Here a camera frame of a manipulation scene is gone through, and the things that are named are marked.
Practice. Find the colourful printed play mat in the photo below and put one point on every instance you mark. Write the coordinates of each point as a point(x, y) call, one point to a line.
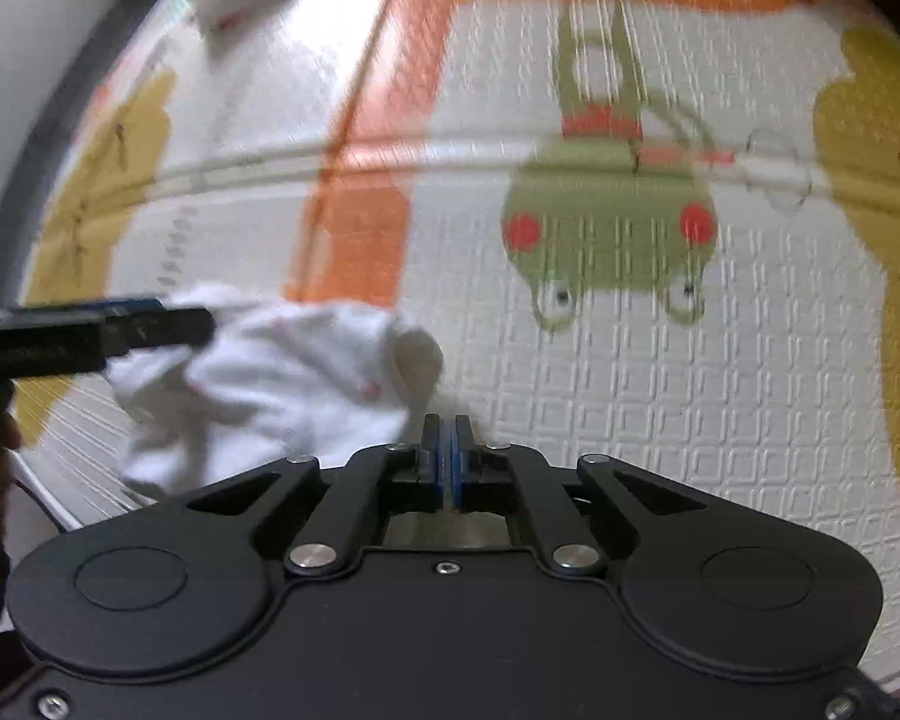
point(645, 390)

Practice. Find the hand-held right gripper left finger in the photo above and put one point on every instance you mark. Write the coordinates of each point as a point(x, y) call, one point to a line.
point(429, 454)

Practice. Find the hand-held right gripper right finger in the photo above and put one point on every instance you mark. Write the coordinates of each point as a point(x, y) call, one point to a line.
point(461, 457)

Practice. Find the white pink-dotted pants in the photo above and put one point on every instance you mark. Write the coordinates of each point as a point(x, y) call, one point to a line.
point(292, 367)

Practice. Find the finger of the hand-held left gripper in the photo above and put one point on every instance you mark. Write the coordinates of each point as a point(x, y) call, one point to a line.
point(60, 337)

